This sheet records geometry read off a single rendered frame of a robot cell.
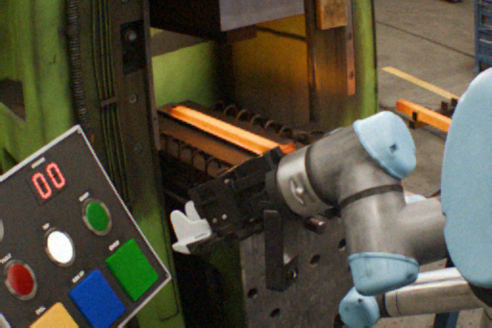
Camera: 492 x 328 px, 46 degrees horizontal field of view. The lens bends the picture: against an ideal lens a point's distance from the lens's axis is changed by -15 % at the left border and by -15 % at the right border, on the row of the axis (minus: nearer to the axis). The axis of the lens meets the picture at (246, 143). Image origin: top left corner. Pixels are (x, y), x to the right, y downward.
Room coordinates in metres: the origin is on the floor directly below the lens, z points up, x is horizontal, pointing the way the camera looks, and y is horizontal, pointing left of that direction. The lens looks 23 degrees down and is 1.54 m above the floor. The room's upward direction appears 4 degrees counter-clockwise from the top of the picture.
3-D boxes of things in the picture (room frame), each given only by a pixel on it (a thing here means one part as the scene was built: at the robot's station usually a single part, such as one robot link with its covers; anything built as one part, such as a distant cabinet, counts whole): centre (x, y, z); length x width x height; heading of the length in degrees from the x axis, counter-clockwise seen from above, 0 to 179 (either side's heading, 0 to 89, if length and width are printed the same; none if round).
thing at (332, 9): (1.48, -0.22, 1.27); 0.09 x 0.02 x 0.17; 128
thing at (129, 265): (0.80, 0.18, 1.01); 0.07 x 0.05 x 0.07; 153
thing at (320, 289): (1.39, 0.04, 0.69); 0.56 x 0.38 x 0.45; 38
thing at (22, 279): (0.64, 0.31, 1.09); 0.05 x 0.03 x 0.04; 128
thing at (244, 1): (1.34, 0.08, 1.32); 0.42 x 0.20 x 0.10; 38
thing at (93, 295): (0.71, 0.23, 1.01); 0.07 x 0.05 x 0.07; 153
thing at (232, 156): (1.34, 0.08, 0.96); 0.42 x 0.20 x 0.09; 38
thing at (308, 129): (1.34, -0.15, 0.95); 0.12 x 0.08 x 0.06; 38
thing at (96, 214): (0.82, 0.22, 1.09); 0.05 x 0.03 x 0.04; 128
